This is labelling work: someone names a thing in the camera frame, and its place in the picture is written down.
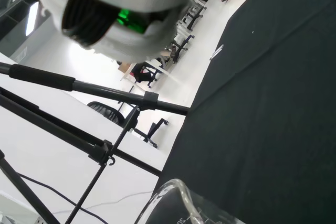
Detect clear glass graduated beaker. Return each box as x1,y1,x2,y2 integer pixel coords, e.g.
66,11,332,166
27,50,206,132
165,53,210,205
134,178,249,224

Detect small white tag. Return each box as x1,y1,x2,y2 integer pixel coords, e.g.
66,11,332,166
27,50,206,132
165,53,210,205
209,44,225,61

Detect black mesh office chair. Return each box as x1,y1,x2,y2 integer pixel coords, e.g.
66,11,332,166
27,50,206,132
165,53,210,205
86,100,169,149

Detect black bench cloth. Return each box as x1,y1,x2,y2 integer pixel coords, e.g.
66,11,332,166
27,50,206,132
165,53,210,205
146,0,336,224

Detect black camera tripod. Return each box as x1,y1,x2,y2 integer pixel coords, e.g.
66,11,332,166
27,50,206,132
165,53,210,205
0,61,189,224

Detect dark floor cable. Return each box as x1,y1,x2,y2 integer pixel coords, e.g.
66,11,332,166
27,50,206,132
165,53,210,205
16,173,111,224

